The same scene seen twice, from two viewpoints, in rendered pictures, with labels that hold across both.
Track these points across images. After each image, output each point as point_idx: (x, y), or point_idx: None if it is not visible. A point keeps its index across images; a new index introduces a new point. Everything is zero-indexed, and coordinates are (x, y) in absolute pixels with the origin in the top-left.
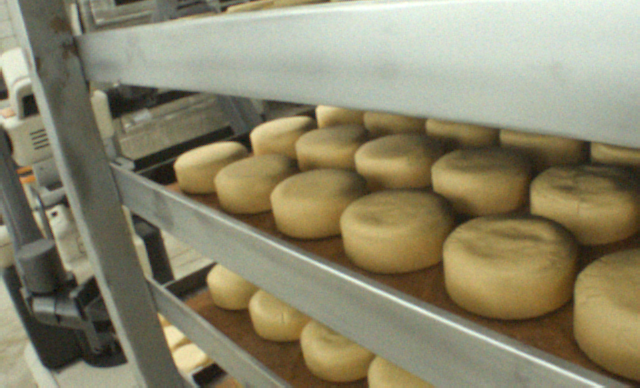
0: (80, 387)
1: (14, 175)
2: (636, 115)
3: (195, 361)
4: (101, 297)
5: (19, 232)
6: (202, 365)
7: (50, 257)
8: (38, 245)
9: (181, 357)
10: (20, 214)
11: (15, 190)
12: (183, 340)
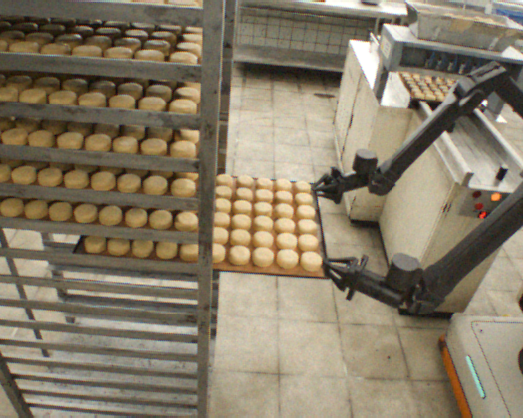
0: (502, 332)
1: (416, 137)
2: None
3: (259, 181)
4: (330, 177)
5: (393, 154)
6: (255, 182)
7: (356, 157)
8: (367, 154)
9: (265, 180)
10: (400, 150)
11: (409, 142)
12: (276, 185)
